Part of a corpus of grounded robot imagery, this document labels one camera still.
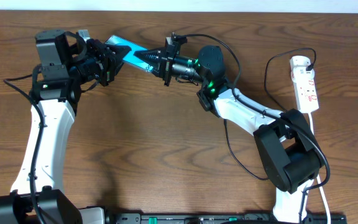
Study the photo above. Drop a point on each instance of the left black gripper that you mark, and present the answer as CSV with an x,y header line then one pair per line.
x,y
110,62

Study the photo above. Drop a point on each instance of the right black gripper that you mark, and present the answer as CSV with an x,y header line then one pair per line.
x,y
166,61

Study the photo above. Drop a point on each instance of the blue screen Galaxy smartphone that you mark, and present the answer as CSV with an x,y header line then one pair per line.
x,y
130,58

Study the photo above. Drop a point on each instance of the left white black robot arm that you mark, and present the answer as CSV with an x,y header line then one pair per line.
x,y
67,61

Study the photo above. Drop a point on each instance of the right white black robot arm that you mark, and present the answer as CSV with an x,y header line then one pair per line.
x,y
290,154

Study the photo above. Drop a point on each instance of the white USB charger adapter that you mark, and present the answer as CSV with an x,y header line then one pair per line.
x,y
301,74

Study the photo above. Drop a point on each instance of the white power strip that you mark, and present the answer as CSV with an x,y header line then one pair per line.
x,y
305,92

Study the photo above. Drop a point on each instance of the black mounting rail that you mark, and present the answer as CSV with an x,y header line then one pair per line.
x,y
136,218

